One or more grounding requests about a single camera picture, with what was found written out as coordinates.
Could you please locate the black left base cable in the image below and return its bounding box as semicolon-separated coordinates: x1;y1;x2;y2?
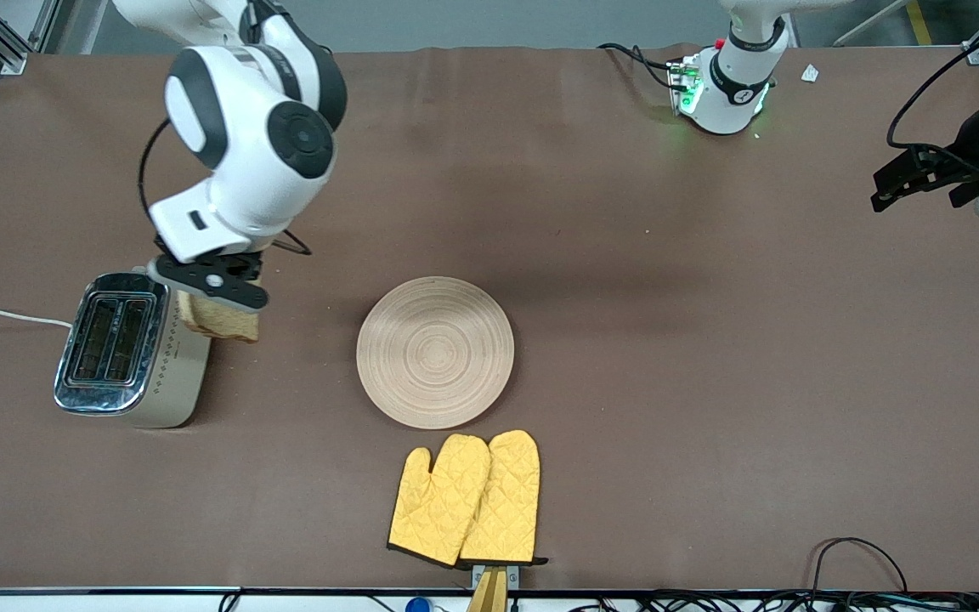
597;42;679;91

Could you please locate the white toaster power cord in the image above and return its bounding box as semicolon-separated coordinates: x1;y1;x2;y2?
0;306;74;329

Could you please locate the yellow post with grey bracket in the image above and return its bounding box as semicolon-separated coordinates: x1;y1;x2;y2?
466;564;521;612

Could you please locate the black looped cable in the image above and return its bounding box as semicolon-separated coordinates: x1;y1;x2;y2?
811;536;909;596

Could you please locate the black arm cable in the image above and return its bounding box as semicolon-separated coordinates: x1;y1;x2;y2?
886;44;979;156
139;117;313;257

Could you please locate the yellow quilted oven mitt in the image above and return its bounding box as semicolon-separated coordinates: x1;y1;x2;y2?
458;429;550;567
387;434;492;569

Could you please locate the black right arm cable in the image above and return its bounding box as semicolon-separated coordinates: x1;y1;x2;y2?
139;117;313;257

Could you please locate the table cover cloth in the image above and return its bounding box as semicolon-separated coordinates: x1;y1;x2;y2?
0;44;979;593

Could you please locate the slice of brown bread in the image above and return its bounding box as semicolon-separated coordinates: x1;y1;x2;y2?
177;289;260;344

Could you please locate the silver two-slot toaster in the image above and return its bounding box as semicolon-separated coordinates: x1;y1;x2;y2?
54;272;212;430

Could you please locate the round light wooden plate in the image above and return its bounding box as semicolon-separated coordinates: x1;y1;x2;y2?
356;276;515;430

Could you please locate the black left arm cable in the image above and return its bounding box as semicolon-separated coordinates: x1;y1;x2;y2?
886;44;979;156

